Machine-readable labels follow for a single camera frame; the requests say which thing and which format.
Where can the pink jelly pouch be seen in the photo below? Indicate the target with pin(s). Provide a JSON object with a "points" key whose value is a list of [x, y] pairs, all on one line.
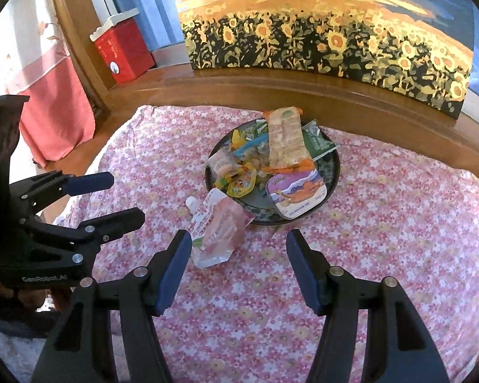
{"points": [[215, 231]]}

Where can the orange jelly cup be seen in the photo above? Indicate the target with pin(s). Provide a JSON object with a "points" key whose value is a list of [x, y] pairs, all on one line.
{"points": [[241, 181]]}

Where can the rainbow striped clear packet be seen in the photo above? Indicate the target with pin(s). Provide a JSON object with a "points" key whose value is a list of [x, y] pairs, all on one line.
{"points": [[223, 165]]}

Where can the blue patterned plate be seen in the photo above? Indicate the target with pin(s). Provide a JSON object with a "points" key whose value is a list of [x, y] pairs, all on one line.
{"points": [[327, 175]]}

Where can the red box with white lid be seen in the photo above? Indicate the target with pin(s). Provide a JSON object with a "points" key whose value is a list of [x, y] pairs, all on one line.
{"points": [[123, 52]]}

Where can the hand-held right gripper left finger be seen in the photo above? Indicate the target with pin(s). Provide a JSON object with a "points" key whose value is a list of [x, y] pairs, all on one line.
{"points": [[175, 271]]}

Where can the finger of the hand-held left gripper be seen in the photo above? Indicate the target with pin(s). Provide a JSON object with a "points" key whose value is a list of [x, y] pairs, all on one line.
{"points": [[88, 183], [115, 221]]}

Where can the purple mint tin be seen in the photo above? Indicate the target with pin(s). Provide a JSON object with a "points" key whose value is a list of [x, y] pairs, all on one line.
{"points": [[297, 193]]}

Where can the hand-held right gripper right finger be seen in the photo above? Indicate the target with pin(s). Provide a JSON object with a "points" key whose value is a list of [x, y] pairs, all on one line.
{"points": [[305, 271]]}

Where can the small yellow wrapped candy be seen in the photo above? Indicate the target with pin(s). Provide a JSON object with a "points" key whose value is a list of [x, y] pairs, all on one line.
{"points": [[238, 137]]}

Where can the blue zip bag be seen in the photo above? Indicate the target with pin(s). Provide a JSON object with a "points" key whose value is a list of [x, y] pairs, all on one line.
{"points": [[249, 145]]}

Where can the pink floral cloth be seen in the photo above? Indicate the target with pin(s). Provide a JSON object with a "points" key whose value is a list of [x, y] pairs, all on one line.
{"points": [[363, 247]]}

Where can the pink curtain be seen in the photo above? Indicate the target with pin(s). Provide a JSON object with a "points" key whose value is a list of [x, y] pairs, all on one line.
{"points": [[48, 99]]}

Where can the large green pea packet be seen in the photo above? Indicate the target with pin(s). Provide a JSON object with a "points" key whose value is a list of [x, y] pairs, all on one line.
{"points": [[319, 139]]}

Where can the long orange cracker packet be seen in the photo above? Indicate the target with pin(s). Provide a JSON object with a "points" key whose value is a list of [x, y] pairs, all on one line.
{"points": [[287, 139]]}

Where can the sunflower painting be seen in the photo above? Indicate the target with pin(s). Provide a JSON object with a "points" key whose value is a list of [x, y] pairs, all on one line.
{"points": [[323, 40]]}

